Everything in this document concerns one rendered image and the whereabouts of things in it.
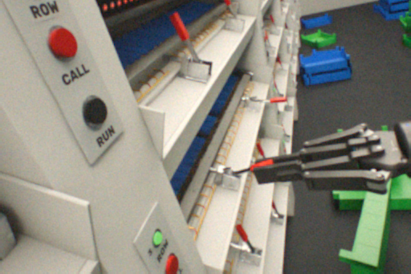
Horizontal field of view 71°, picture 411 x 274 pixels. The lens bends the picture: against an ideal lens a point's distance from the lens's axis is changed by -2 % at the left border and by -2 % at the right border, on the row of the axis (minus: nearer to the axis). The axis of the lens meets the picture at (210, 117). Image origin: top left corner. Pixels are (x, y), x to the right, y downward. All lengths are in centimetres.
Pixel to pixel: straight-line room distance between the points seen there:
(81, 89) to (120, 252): 11
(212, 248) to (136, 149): 23
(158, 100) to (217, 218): 20
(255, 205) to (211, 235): 31
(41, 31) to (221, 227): 34
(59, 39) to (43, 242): 12
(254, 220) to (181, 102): 41
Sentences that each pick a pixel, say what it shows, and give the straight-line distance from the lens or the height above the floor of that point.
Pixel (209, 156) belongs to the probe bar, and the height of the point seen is 57.
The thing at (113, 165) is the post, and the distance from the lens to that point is 21.
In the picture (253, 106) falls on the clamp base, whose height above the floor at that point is 54.
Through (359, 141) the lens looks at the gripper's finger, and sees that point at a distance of 45.
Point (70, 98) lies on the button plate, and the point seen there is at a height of 81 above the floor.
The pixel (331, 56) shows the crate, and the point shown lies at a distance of 229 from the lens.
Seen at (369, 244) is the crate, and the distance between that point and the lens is 83.
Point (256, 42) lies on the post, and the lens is 82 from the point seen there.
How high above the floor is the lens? 85
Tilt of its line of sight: 25 degrees down
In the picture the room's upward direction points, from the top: 17 degrees counter-clockwise
